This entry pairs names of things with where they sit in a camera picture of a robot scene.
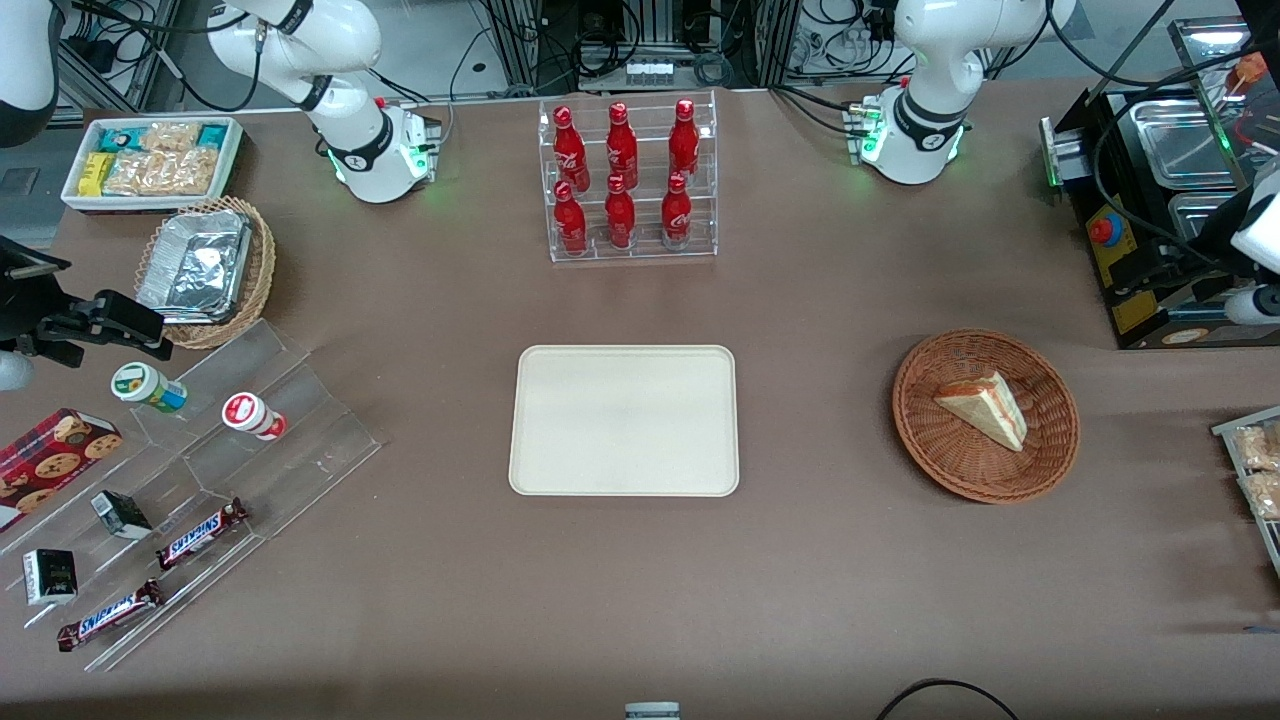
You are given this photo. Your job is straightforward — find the green lidded yogurt cup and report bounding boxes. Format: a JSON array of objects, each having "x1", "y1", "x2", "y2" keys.
[{"x1": 110, "y1": 362, "x2": 189, "y2": 416}]

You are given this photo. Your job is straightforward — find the snickers chocolate bar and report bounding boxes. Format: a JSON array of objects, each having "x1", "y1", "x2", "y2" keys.
[
  {"x1": 155, "y1": 497, "x2": 250, "y2": 573},
  {"x1": 56, "y1": 579, "x2": 165, "y2": 654}
]

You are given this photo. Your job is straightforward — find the cream rectangular serving tray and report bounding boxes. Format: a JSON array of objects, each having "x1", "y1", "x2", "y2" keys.
[{"x1": 508, "y1": 345, "x2": 740, "y2": 498}]

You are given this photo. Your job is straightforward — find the small black carton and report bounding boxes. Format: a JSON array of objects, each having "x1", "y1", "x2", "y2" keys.
[
  {"x1": 22, "y1": 548, "x2": 80, "y2": 608},
  {"x1": 90, "y1": 489, "x2": 154, "y2": 542}
]

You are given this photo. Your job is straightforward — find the red plaid cookie box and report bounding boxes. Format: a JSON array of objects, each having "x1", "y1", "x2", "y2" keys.
[{"x1": 0, "y1": 407, "x2": 125, "y2": 535}]

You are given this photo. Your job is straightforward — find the red lidded yogurt cup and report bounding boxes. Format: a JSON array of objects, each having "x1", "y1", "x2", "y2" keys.
[{"x1": 221, "y1": 392, "x2": 289, "y2": 443}]

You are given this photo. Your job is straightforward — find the clear bag of crackers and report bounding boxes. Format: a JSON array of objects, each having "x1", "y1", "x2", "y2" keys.
[
  {"x1": 139, "y1": 121, "x2": 202, "y2": 154},
  {"x1": 160, "y1": 147, "x2": 220, "y2": 197},
  {"x1": 104, "y1": 150, "x2": 167, "y2": 197}
]

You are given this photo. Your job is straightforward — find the clear bag of fried snacks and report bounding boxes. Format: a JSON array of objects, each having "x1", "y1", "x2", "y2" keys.
[
  {"x1": 1239, "y1": 469, "x2": 1280, "y2": 522},
  {"x1": 1231, "y1": 424, "x2": 1280, "y2": 472}
]

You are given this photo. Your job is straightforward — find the round brown wicker basket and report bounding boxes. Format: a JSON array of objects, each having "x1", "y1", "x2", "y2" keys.
[{"x1": 892, "y1": 329, "x2": 1082, "y2": 505}]

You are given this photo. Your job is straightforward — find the aluminium foil container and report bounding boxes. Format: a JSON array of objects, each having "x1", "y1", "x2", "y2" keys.
[{"x1": 136, "y1": 209, "x2": 254, "y2": 325}]

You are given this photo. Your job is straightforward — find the clear acrylic bottle rack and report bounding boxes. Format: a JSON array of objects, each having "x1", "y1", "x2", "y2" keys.
[{"x1": 538, "y1": 90, "x2": 720, "y2": 265}]

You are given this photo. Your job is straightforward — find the grey metal tray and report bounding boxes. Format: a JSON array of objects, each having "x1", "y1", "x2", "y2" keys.
[{"x1": 1211, "y1": 405, "x2": 1280, "y2": 580}]

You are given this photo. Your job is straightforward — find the black food warmer machine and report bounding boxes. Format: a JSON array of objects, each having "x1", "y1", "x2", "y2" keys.
[{"x1": 1039, "y1": 15, "x2": 1280, "y2": 351}]

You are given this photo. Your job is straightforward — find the triangular sandwich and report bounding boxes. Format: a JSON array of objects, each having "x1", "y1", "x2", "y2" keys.
[{"x1": 933, "y1": 369, "x2": 1030, "y2": 454}]

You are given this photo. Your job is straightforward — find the black floor cable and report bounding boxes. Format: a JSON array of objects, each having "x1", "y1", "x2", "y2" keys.
[{"x1": 876, "y1": 678, "x2": 1021, "y2": 720}]

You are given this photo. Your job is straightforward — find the light wicker basket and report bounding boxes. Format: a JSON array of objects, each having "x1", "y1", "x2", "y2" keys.
[{"x1": 134, "y1": 196, "x2": 278, "y2": 351}]

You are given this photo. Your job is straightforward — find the clear acrylic stepped display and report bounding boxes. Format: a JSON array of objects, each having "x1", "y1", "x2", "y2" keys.
[{"x1": 0, "y1": 318, "x2": 385, "y2": 674}]

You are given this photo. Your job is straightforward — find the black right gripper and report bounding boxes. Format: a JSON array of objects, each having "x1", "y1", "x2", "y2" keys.
[{"x1": 0, "y1": 236, "x2": 174, "y2": 369}]

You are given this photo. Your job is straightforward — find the white rectangular snack bin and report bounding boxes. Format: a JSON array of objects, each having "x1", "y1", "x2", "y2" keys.
[{"x1": 61, "y1": 116, "x2": 245, "y2": 214}]

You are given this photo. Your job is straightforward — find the red cola bottle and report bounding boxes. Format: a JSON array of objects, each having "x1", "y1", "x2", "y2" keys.
[
  {"x1": 660, "y1": 172, "x2": 694, "y2": 251},
  {"x1": 667, "y1": 98, "x2": 701, "y2": 183},
  {"x1": 553, "y1": 106, "x2": 590, "y2": 193},
  {"x1": 553, "y1": 180, "x2": 589, "y2": 257},
  {"x1": 604, "y1": 175, "x2": 638, "y2": 251},
  {"x1": 605, "y1": 102, "x2": 640, "y2": 190}
]

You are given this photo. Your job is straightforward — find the steel warmer pan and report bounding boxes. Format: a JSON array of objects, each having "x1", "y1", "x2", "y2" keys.
[
  {"x1": 1127, "y1": 94, "x2": 1243, "y2": 192},
  {"x1": 1167, "y1": 189, "x2": 1253, "y2": 247}
]

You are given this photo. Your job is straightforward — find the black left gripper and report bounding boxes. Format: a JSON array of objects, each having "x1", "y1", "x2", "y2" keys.
[{"x1": 1190, "y1": 186, "x2": 1257, "y2": 293}]

